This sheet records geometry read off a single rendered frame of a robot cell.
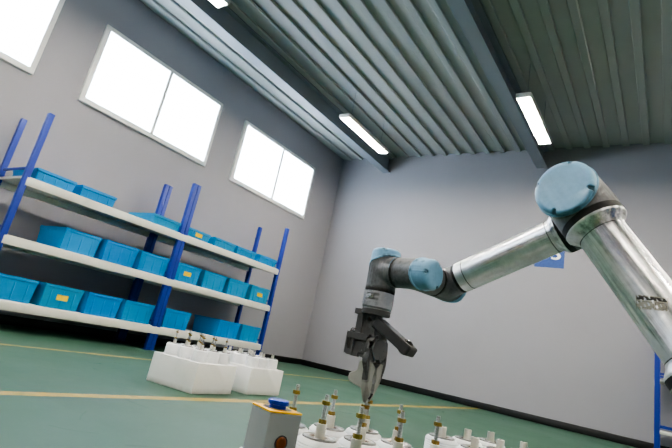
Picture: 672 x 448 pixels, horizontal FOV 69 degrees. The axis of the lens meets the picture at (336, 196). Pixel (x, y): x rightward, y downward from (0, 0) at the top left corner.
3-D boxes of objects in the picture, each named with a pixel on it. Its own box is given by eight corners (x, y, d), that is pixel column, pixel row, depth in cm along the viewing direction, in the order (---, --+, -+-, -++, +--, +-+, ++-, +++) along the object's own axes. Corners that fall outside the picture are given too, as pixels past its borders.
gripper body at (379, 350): (358, 357, 123) (366, 310, 126) (387, 364, 118) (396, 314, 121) (342, 355, 117) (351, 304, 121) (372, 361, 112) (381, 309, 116)
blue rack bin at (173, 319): (134, 320, 572) (139, 302, 578) (160, 325, 602) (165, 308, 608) (161, 327, 545) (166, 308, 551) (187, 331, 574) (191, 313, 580)
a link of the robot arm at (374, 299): (399, 297, 123) (384, 291, 116) (396, 315, 121) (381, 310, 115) (373, 294, 127) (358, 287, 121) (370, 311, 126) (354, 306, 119)
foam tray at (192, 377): (230, 394, 325) (237, 366, 330) (191, 394, 292) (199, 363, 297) (187, 381, 343) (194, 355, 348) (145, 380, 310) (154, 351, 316)
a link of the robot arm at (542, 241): (619, 192, 108) (437, 275, 133) (603, 173, 101) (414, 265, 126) (644, 237, 102) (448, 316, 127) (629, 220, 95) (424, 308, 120)
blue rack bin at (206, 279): (175, 283, 623) (180, 267, 629) (197, 289, 652) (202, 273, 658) (201, 287, 594) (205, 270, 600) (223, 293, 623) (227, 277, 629)
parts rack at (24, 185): (260, 363, 673) (291, 229, 728) (-40, 326, 388) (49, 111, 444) (228, 355, 709) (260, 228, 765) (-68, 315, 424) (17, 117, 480)
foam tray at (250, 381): (278, 395, 370) (283, 371, 375) (245, 394, 339) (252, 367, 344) (240, 384, 390) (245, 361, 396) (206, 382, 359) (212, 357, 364)
